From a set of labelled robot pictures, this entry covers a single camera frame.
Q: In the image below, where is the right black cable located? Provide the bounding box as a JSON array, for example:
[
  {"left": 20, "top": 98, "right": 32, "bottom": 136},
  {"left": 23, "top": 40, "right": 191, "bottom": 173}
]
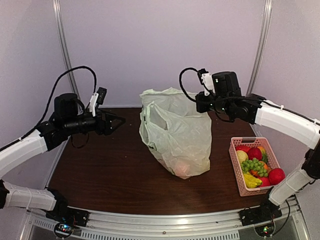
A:
[{"left": 178, "top": 67, "right": 201, "bottom": 102}]

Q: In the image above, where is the left aluminium frame post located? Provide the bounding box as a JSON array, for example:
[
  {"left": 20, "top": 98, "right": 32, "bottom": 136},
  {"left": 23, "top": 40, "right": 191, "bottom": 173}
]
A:
[{"left": 52, "top": 0, "right": 80, "bottom": 99}]

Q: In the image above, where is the red plush fruit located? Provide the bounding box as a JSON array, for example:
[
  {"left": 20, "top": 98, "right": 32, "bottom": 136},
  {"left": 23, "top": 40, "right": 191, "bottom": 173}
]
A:
[{"left": 268, "top": 168, "right": 286, "bottom": 186}]

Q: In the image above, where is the curved aluminium rail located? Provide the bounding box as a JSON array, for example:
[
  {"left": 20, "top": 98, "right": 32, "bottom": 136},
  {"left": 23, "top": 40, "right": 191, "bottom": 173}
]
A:
[{"left": 23, "top": 198, "right": 305, "bottom": 240}]

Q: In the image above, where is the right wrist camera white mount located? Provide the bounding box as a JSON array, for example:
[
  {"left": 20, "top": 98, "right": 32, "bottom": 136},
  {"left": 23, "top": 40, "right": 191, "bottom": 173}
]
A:
[{"left": 198, "top": 68, "right": 215, "bottom": 96}]

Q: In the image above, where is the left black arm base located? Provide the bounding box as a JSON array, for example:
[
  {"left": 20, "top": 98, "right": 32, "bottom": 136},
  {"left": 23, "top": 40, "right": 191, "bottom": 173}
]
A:
[{"left": 43, "top": 188, "right": 89, "bottom": 240}]

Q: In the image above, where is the black cable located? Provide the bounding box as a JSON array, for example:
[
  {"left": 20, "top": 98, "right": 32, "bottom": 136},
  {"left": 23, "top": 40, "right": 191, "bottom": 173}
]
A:
[
  {"left": 178, "top": 67, "right": 201, "bottom": 102},
  {"left": 17, "top": 66, "right": 99, "bottom": 141}
]

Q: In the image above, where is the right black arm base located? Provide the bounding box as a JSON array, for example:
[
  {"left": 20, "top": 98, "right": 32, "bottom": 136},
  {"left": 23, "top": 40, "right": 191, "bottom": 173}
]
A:
[{"left": 238, "top": 197, "right": 283, "bottom": 238}]

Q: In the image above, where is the yellow banana toy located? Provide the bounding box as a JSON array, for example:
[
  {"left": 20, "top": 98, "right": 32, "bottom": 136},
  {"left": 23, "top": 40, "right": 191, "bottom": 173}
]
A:
[{"left": 243, "top": 173, "right": 263, "bottom": 189}]

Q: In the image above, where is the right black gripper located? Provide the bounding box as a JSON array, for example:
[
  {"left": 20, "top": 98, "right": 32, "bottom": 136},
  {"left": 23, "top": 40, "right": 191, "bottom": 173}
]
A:
[{"left": 196, "top": 90, "right": 231, "bottom": 116}]

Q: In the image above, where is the left black cable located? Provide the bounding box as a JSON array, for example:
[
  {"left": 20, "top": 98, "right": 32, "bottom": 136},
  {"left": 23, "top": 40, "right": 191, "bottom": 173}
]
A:
[{"left": 17, "top": 66, "right": 99, "bottom": 141}]

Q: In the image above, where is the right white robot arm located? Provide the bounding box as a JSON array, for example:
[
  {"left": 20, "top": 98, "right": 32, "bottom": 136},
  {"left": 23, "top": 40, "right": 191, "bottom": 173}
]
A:
[{"left": 195, "top": 68, "right": 320, "bottom": 221}]

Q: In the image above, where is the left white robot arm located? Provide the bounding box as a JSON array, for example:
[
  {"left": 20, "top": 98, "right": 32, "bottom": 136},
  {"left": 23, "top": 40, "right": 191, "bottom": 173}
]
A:
[{"left": 0, "top": 88, "right": 126, "bottom": 222}]

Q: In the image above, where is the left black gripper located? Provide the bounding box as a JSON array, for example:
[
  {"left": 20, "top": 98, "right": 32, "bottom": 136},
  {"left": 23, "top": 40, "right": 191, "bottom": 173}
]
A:
[{"left": 63, "top": 107, "right": 126, "bottom": 135}]

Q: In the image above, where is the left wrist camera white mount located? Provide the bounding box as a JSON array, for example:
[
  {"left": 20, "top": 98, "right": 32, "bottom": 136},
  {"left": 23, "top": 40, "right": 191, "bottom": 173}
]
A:
[{"left": 87, "top": 87, "right": 107, "bottom": 117}]

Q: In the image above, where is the light green plastic bag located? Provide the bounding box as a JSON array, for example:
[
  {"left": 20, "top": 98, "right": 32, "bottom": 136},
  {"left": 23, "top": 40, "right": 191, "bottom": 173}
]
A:
[{"left": 139, "top": 87, "right": 212, "bottom": 177}]

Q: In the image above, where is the pale yellow fruit toy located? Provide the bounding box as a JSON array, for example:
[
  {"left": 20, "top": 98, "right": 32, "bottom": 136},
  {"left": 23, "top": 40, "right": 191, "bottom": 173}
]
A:
[{"left": 236, "top": 150, "right": 249, "bottom": 164}]

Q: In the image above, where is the pink plastic basket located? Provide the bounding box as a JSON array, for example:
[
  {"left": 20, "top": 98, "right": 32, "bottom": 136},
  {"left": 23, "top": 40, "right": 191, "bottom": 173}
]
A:
[{"left": 229, "top": 137, "right": 286, "bottom": 197}]

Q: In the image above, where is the green grapes toy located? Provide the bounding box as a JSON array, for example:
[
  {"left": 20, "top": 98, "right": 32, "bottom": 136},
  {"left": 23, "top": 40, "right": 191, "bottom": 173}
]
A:
[{"left": 240, "top": 158, "right": 268, "bottom": 177}]

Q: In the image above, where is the red apple toy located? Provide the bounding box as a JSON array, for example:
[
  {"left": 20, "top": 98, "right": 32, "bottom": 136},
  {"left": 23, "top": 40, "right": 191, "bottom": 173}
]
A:
[{"left": 247, "top": 147, "right": 262, "bottom": 161}]

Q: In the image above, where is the peach fruit in bag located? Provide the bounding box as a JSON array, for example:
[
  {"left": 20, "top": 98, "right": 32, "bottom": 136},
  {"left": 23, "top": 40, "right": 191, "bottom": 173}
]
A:
[{"left": 173, "top": 161, "right": 191, "bottom": 180}]

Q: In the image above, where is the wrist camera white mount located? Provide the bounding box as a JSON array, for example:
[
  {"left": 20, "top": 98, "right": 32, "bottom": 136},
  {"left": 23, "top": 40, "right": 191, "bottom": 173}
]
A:
[
  {"left": 198, "top": 68, "right": 215, "bottom": 96},
  {"left": 87, "top": 87, "right": 107, "bottom": 117}
]

